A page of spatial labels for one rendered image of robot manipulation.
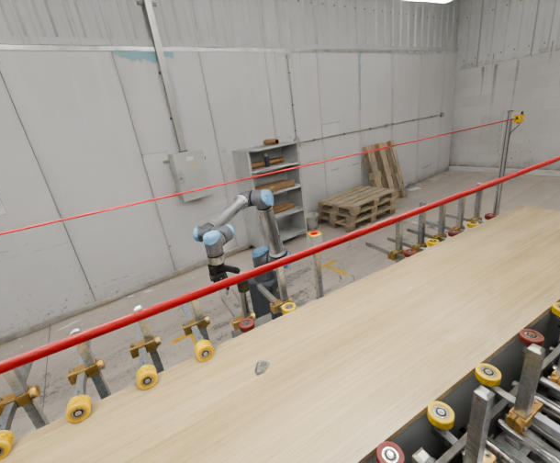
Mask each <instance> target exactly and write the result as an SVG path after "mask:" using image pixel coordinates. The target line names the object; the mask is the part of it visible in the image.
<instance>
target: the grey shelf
mask: <svg viewBox="0 0 560 463"><path fill-rule="evenodd" d="M280 149H281V151H280ZM265 153H268V156H269V159H274V158H277V157H281V156H282V157H284V161H283V162H282V163H279V164H271V165H270V167H265V166H264V167H259V168H255V169H252V163H256V162H260V161H264V154H265ZM232 155H233V161H234V165H235V171H236V176H237V180H239V179H243V178H247V177H252V176H256V175H263V174H268V173H272V172H276V171H280V170H285V169H288V168H293V167H297V166H301V162H300V153H299V144H298V141H280V142H279V143H278V144H273V145H260V146H255V147H250V148H245V149H239V150H235V151H232ZM282 179H285V180H287V179H288V180H292V179H294V180H295V185H294V186H291V187H288V188H284V189H281V190H277V191H275V192H272V193H273V196H274V204H273V206H275V205H278V204H281V203H284V202H287V201H289V202H290V204H291V203H294V204H295V207H294V208H292V209H288V210H285V211H282V212H279V213H276V214H275V218H276V222H277V226H278V229H279V232H280V236H281V239H282V241H285V240H287V239H290V238H292V237H295V236H297V235H299V234H301V233H304V232H305V233H308V225H307V216H306V208H305V199H304V189H303V180H302V171H301V167H300V168H296V169H292V170H287V171H284V172H279V173H275V174H271V175H264V176H259V177H255V178H251V179H247V180H243V181H239V182H238V186H239V191H240V193H242V192H245V191H249V190H255V187H256V186H260V185H264V184H268V183H272V182H275V181H279V180H282ZM242 211H243V216H244V221H245V226H246V232H247V236H248V242H249V246H250V247H249V248H252V245H253V246H255V247H257V248H258V247H262V246H266V247H269V244H268V241H267V238H266V235H265V232H264V228H263V224H262V221H261V220H260V215H259V211H258V209H257V207H256V206H251V207H248V208H247V209H243V210H242ZM291 214H292V215H291ZM258 215H259V216H258ZM288 216H289V217H288ZM289 223H290V224H289Z"/></svg>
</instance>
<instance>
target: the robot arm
mask: <svg viewBox="0 0 560 463"><path fill-rule="evenodd" d="M273 204H274V196H273V193H272V192H271V191H270V190H268V189H263V190H249V191H245V192H242V193H240V194H238V195H237V196H236V197H235V198H234V199H233V201H232V202H231V203H229V205H228V206H227V207H226V208H224V209H223V210H222V211H221V212H219V213H218V214H217V215H216V216H214V217H213V218H212V219H211V220H209V221H208V222H207V223H205V224H204V225H203V226H200V227H199V226H197V227H195V228H194V231H193V235H194V239H195V240H196V241H197V242H201V243H202V242H204V245H205V248H206V252H207V260H208V263H209V265H207V266H208V270H209V276H211V277H210V280H211V281H213V283H216V282H219V281H220V280H223V279H226V278H228V275H227V273H226V272H231V273H234V274H239V273H240V269H239V268H238V267H236V266H230V265H224V262H225V260H226V259H225V255H224V251H223V246H224V245H225V244H226V243H227V242H228V241H230V240H231V239H232V238H233V237H234V235H235V231H234V229H233V228H232V227H231V226H230V225H229V224H227V223H228V222H229V221H230V220H231V219H232V218H233V217H234V216H236V215H237V214H238V213H239V212H240V211H241V210H242V209H247V208H248V207H251V206H256V207H257V209H258V211H259V214H260V217H261V221H262V224H263V228H264V232H265V235H266V238H267V241H268V244H269V247H270V251H269V249H268V247H266V246H262V247H258V248H256V249H254V250H253V251H252V261H253V266H254V268H255V267H258V266H261V265H265V264H268V263H271V262H273V261H275V260H278V259H281V258H283V257H286V256H289V255H291V254H292V253H291V252H290V251H287V250H286V248H285V247H284V246H283V243H282V239H281V236H280V232H279V229H278V226H277V222H276V218H275V215H274V209H273ZM211 278H212V279H211ZM253 279H254V281H256V282H259V283H264V282H268V281H271V280H272V279H274V271H273V270H272V271H269V272H267V273H264V274H261V275H259V276H257V277H254V278H253ZM229 292H230V287H228V288H224V289H222V290H219V291H218V293H226V294H227V296H228V295H229Z"/></svg>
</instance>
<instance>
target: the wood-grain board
mask: <svg viewBox="0 0 560 463"><path fill-rule="evenodd" d="M556 302H560V211H559V210H552V209H541V208H536V207H529V206H523V205H520V206H518V207H516V208H514V209H511V210H509V211H507V212H504V213H502V214H500V215H498V216H497V217H495V218H492V219H490V220H487V221H485V222H483V223H480V224H478V225H476V226H475V227H473V228H471V229H469V230H466V231H463V232H461V233H459V234H457V235H455V236H453V237H451V238H449V239H447V240H445V241H443V242H440V243H437V244H435V245H434V246H432V247H429V248H427V249H425V250H423V251H421V252H419V253H417V254H414V255H412V256H410V257H408V258H406V259H403V260H401V261H399V262H397V263H395V264H393V265H390V266H388V267H386V268H384V269H382V270H380V271H377V272H375V273H373V274H372V275H370V276H368V277H364V278H362V279H360V280H358V281H356V282H354V283H352V284H350V285H348V286H346V287H344V288H340V289H338V290H336V291H334V292H332V293H331V294H329V295H326V296H324V297H322V298H320V299H317V300H314V301H312V302H310V303H309V304H307V305H305V306H302V307H300V308H298V309H296V310H294V311H291V312H289V313H287V314H285V315H283V316H281V317H279V318H276V319H274V320H272V321H270V322H268V323H266V324H263V325H261V326H259V327H257V328H255V329H253V330H250V331H248V332H247V333H244V334H242V335H240V336H237V337H235V338H233V339H231V340H229V341H227V342H225V343H223V344H220V345H218V346H216V347H213V348H214V355H213V356H212V357H211V358H210V359H209V360H208V361H205V362H201V361H199V360H198V359H197V358H196V356H194V357H192V358H190V359H187V360H186V361H184V362H182V363H180V364H178V365H176V366H173V367H170V368H168V369H166V370H164V371H162V372H160V373H158V374H157V377H158V380H157V382H156V384H155V385H154V386H153V387H151V388H149V389H147V390H142V389H140V388H139V387H138V386H137V383H136V384H134V385H132V386H130V387H128V388H126V389H123V390H121V391H119V392H117V393H115V394H113V395H110V396H108V397H106V398H104V399H103V400H101V401H97V402H95V403H93V404H91V412H90V414H89V415H88V417H87V418H85V419H84V420H82V421H81V422H78V423H71V422H68V421H67V420H66V417H63V418H61V419H59V420H57V421H55V422H53V423H50V424H47V425H45V426H43V427H41V428H40V429H38V430H35V431H33V432H31V433H29V434H27V435H24V436H21V437H19V438H18V439H16V440H14V441H13V444H12V446H11V449H10V451H9V453H8V454H7V456H6V457H4V458H2V459H0V463H365V461H367V460H368V459H369V458H370V457H372V456H373V455H374V454H375V453H376V449H377V447H378V445H379V444H380V443H382V442H385V441H389V442H390V441H392V440H393V439H394V438H395V437H396V436H398V435H399V434H400V433H401V432H403V431H404V430H405V429H406V428H408V427H409V426H410V425H411V424H412V423H414V422H415V421H416V420H418V419H419V418H420V417H421V416H422V415H423V414H424V413H425V412H427V411H428V406H429V404H430V403H431V402H433V401H440V400H441V399H443V398H444V397H445V396H446V395H448V394H449V393H450V392H451V391H452V390H454V389H455V388H456V387H458V386H459V385H460V384H461V383H462V382H464V381H465V380H466V379H467V378H469V377H470V376H471V375H472V374H474V373H475V372H476V366H477V365H478V364H486V362H488V361H489V360H490V359H491V358H492V357H494V356H495V355H496V354H497V353H499V352H500V351H501V350H502V349H504V348H505V347H506V346H507V345H508V344H510V343H511V342H512V341H514V340H515V339H516V338H517V337H518V336H519V333H520V330H522V329H528V328H530V327H531V326H532V325H533V324H535V323H536V322H537V321H538V320H540V319H541V318H542V317H543V316H544V315H545V314H546V313H547V312H548V311H550V310H551V309H552V307H553V304H554V303H556ZM261 359H262V360H264V362H265V361H267V362H268V361H269V362H270V363H271V366H270V368H267V369H266V370H265V373H262V375H259V376H257V375H256V374H255V372H254V370H255V364H256V363H257V362H258V361H259V360H261ZM254 374H255V375H254Z"/></svg>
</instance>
